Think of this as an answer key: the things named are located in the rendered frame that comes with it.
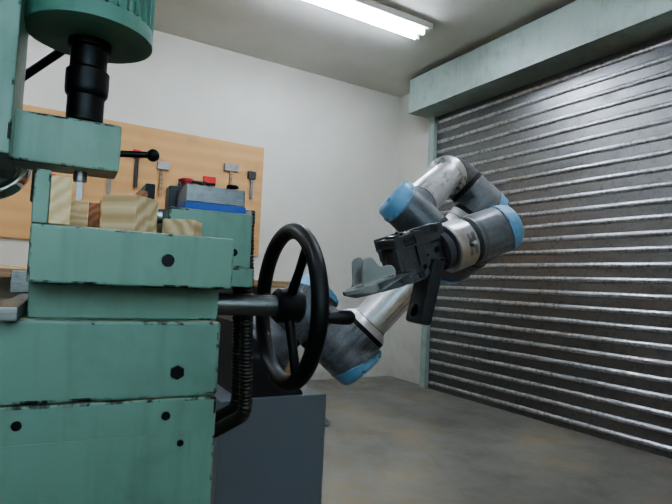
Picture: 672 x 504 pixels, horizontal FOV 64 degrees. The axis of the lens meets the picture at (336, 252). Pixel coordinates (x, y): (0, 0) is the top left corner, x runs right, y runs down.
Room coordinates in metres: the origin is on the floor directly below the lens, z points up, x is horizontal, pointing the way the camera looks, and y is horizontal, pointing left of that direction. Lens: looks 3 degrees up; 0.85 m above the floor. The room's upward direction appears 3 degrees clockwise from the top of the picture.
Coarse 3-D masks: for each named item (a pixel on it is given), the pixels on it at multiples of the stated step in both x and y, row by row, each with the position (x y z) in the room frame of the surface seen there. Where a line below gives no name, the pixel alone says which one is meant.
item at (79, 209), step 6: (72, 204) 0.65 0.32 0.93; (78, 204) 0.65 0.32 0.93; (84, 204) 0.65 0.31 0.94; (72, 210) 0.65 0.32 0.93; (78, 210) 0.65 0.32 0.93; (84, 210) 0.65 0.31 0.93; (72, 216) 0.65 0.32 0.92; (78, 216) 0.65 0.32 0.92; (84, 216) 0.65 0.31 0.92; (72, 222) 0.65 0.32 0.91; (78, 222) 0.65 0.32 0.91; (84, 222) 0.65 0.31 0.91
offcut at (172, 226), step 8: (168, 224) 0.74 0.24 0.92; (176, 224) 0.74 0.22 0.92; (184, 224) 0.74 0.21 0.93; (192, 224) 0.74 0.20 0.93; (200, 224) 0.77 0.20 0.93; (168, 232) 0.74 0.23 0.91; (176, 232) 0.74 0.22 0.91; (184, 232) 0.74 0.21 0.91; (192, 232) 0.74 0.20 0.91; (200, 232) 0.77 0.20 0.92
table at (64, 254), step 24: (48, 240) 0.54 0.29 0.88; (72, 240) 0.55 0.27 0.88; (96, 240) 0.56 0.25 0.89; (120, 240) 0.57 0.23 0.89; (144, 240) 0.58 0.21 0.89; (168, 240) 0.59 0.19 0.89; (192, 240) 0.61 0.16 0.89; (216, 240) 0.62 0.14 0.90; (48, 264) 0.54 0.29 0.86; (72, 264) 0.55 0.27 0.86; (96, 264) 0.56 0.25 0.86; (120, 264) 0.57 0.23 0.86; (144, 264) 0.58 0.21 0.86; (168, 264) 0.59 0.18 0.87; (192, 264) 0.61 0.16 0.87; (216, 264) 0.62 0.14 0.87; (216, 288) 0.62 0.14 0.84
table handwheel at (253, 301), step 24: (288, 240) 0.95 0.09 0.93; (312, 240) 0.85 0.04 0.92; (264, 264) 1.02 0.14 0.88; (312, 264) 0.82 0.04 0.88; (264, 288) 1.04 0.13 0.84; (288, 288) 0.91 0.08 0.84; (312, 288) 0.81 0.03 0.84; (240, 312) 0.88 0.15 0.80; (264, 312) 0.90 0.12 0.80; (288, 312) 0.91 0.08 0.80; (312, 312) 0.81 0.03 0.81; (264, 336) 1.02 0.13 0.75; (288, 336) 0.91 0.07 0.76; (312, 336) 0.81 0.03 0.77; (264, 360) 0.99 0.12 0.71; (312, 360) 0.82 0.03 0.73; (288, 384) 0.88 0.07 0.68
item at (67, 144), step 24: (24, 120) 0.72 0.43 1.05; (48, 120) 0.73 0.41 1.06; (72, 120) 0.74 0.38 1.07; (24, 144) 0.72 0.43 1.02; (48, 144) 0.73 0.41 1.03; (72, 144) 0.74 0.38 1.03; (96, 144) 0.76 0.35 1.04; (120, 144) 0.78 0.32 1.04; (24, 168) 0.78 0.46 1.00; (48, 168) 0.77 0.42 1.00; (72, 168) 0.76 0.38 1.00; (96, 168) 0.76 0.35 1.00
